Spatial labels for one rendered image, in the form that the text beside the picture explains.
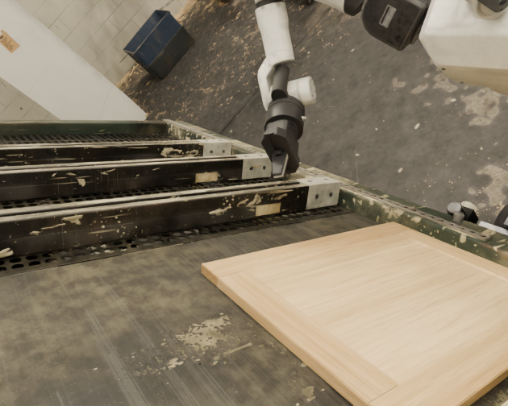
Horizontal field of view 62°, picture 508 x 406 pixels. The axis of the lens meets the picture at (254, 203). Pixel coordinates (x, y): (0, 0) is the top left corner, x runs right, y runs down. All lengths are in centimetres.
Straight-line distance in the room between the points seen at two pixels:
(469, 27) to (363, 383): 57
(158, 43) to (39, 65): 127
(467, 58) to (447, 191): 145
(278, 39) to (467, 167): 146
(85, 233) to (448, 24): 75
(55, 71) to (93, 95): 40
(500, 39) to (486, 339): 46
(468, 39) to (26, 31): 394
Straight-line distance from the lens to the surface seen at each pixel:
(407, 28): 91
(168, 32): 503
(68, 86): 450
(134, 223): 90
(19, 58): 442
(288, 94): 99
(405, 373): 61
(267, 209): 108
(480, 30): 81
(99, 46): 592
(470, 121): 245
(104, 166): 119
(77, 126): 203
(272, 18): 104
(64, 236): 87
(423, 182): 230
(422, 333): 70
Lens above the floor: 183
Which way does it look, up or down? 41 degrees down
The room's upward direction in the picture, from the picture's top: 49 degrees counter-clockwise
